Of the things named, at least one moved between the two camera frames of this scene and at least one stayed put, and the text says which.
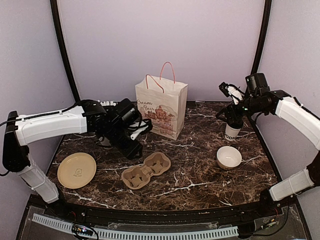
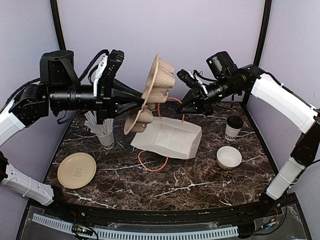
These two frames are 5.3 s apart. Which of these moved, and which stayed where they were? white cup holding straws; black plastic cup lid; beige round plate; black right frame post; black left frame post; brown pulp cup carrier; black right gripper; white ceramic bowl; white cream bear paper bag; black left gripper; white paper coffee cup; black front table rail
Moved: black right gripper; white cream bear paper bag; black left gripper; brown pulp cup carrier
Stayed: black right frame post; beige round plate; white paper coffee cup; white cup holding straws; black plastic cup lid; white ceramic bowl; black front table rail; black left frame post
